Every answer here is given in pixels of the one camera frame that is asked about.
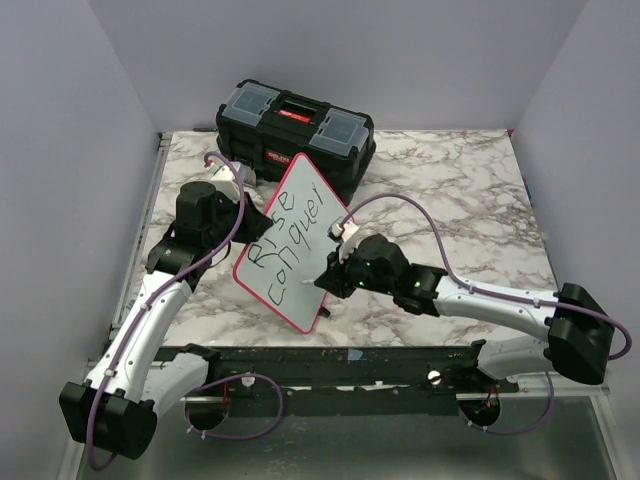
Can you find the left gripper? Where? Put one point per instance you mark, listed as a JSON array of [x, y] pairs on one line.
[[256, 223]]

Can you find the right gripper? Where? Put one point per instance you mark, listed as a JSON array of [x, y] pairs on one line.
[[333, 279]]

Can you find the pink framed whiteboard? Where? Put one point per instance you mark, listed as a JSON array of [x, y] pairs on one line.
[[295, 248]]

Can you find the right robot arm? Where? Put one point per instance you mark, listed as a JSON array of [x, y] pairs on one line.
[[560, 332]]

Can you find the black plastic toolbox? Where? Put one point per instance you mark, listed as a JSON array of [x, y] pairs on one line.
[[264, 127]]

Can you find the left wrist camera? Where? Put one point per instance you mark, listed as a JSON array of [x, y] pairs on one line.
[[224, 181]]

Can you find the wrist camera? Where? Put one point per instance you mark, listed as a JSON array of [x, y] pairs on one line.
[[344, 235], [224, 181]]

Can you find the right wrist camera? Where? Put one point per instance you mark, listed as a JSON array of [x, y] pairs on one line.
[[344, 235]]

